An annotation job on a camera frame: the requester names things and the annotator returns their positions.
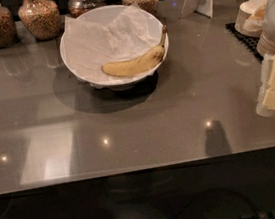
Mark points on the white bowl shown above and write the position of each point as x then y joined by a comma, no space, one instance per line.
80,60

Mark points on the yellow banana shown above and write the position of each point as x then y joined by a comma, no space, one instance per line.
138,65

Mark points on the white paper liner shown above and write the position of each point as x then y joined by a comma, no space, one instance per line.
101,42

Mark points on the black rubber mat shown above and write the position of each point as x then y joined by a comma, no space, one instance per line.
249,42

